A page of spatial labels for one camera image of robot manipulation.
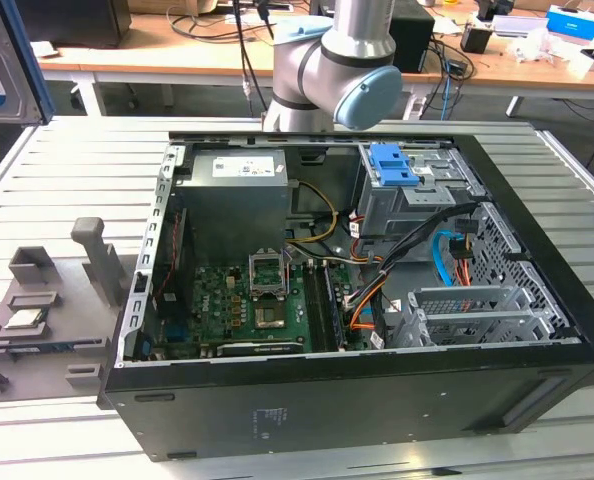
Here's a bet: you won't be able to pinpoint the metal disk bay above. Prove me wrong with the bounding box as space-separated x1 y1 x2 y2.
390 284 584 349

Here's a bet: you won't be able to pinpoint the metal socket cover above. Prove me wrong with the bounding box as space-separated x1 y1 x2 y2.
246 247 291 301

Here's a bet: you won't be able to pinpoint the grey power supply unit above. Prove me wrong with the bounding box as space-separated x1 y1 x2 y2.
179 148 291 254

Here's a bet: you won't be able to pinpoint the CPU socket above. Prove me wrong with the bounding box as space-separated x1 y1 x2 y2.
254 297 291 331

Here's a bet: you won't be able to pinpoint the grey metal drive cage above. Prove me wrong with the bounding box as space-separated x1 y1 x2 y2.
356 142 484 242

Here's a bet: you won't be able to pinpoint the green motherboard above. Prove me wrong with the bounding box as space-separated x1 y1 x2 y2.
146 259 374 361

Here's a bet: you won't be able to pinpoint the black graphics card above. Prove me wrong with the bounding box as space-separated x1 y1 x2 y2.
215 340 304 358

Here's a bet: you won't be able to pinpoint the blue drive bay latch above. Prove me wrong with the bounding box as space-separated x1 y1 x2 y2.
369 143 421 188

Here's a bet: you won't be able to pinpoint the black case fan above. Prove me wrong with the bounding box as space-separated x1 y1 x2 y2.
153 207 199 322

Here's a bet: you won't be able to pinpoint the black PC case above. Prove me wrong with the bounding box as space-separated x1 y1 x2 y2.
96 130 594 464

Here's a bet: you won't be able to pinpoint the wooden desk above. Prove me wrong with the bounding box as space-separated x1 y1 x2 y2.
35 7 594 119

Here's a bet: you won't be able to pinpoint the black speaker box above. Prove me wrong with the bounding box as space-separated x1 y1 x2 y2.
388 6 436 74

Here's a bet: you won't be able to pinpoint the grey parts rack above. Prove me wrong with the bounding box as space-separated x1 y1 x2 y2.
0 215 129 397

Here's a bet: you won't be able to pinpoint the brown cardboard box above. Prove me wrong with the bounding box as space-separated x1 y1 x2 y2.
126 0 219 16

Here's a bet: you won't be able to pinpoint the small black cube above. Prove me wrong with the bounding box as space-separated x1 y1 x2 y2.
459 24 494 54

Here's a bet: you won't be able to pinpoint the silver CPU chip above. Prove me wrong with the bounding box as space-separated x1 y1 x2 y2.
3 308 46 331

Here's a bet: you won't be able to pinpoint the clear plastic bags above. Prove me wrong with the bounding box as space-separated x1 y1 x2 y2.
505 26 574 64

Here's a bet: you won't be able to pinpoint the silver flat device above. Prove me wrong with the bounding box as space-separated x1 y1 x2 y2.
491 13 549 37

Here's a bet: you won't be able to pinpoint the large black box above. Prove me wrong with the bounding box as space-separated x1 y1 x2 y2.
14 0 132 49

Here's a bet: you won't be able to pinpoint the white paper scrap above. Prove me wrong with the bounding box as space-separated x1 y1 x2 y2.
28 39 59 59

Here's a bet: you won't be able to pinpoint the small white box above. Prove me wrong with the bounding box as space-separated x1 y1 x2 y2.
570 46 594 74

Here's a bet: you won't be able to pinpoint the blue and white box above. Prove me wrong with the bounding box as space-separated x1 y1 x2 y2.
545 4 594 39

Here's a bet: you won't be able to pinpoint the yellow power wires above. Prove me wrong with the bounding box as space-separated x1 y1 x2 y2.
285 179 340 247

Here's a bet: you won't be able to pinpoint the orange and white wires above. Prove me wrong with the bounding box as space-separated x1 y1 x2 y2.
343 269 394 332

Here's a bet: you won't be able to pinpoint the black sleeved wire bundle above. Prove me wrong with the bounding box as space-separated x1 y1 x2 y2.
371 201 479 281

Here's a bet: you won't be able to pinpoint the blue SATA wire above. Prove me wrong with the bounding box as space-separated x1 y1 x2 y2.
430 229 459 288

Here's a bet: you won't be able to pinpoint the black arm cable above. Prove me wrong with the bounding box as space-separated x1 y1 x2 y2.
230 0 269 117

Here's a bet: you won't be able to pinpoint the black desk cables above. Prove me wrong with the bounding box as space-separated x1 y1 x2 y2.
166 11 278 44

